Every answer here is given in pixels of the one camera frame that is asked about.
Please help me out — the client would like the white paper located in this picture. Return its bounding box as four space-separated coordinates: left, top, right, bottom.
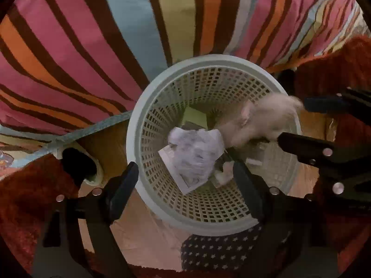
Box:
158 127 224 195

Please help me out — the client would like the white mesh plastic trash basket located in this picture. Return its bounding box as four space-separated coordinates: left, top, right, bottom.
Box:
126 55 303 236

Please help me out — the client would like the red fuzzy rug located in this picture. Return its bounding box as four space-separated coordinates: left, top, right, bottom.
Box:
1 36 370 272

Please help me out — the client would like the green paper in basket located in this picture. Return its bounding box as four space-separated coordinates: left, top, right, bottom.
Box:
180 107 208 130

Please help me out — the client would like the striped colourful bed quilt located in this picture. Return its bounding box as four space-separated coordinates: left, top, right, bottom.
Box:
1 0 370 170

